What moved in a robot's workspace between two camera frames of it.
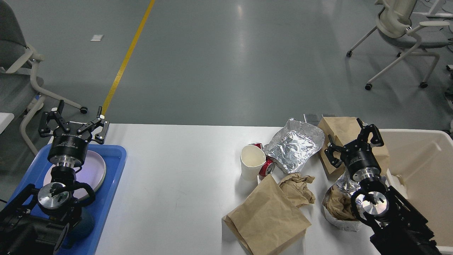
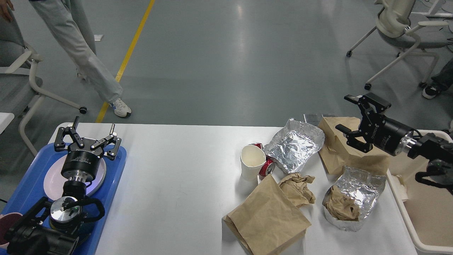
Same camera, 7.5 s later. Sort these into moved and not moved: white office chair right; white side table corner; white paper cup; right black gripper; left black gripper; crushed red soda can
Moved: right black gripper; left black gripper
Not moved: white side table corner; white paper cup; crushed red soda can; white office chair right
